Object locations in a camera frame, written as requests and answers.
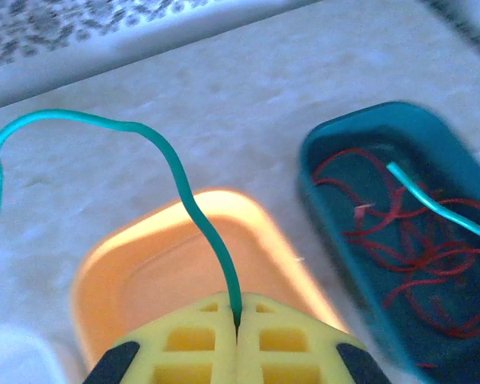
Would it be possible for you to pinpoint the orange plastic tray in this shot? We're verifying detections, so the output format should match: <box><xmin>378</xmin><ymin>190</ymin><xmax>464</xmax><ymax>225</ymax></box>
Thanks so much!
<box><xmin>69</xmin><ymin>186</ymin><xmax>350</xmax><ymax>384</ymax></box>

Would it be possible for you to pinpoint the teal plastic tray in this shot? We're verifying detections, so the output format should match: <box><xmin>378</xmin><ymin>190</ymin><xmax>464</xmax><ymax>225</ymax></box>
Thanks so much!
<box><xmin>297</xmin><ymin>101</ymin><xmax>480</xmax><ymax>384</ymax></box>

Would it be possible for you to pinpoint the white plastic tray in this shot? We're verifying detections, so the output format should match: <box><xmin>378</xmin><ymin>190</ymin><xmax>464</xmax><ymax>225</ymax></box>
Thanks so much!
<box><xmin>0</xmin><ymin>322</ymin><xmax>67</xmax><ymax>384</ymax></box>

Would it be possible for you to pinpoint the green cable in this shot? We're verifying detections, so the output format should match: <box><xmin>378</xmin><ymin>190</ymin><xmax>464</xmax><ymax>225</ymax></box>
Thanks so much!
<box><xmin>0</xmin><ymin>109</ymin><xmax>244</xmax><ymax>328</ymax></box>
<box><xmin>386</xmin><ymin>161</ymin><xmax>480</xmax><ymax>244</ymax></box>

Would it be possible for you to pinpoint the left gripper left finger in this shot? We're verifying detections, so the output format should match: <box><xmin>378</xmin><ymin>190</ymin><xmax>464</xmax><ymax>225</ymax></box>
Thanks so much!
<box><xmin>82</xmin><ymin>290</ymin><xmax>241</xmax><ymax>384</ymax></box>

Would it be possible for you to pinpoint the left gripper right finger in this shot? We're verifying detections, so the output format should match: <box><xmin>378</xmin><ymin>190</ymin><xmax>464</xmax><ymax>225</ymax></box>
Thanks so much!
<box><xmin>236</xmin><ymin>291</ymin><xmax>394</xmax><ymax>384</ymax></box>

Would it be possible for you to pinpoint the red cable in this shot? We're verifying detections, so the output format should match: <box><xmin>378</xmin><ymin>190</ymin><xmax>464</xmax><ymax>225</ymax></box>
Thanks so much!
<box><xmin>313</xmin><ymin>146</ymin><xmax>480</xmax><ymax>281</ymax></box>
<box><xmin>342</xmin><ymin>223</ymin><xmax>480</xmax><ymax>370</ymax></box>

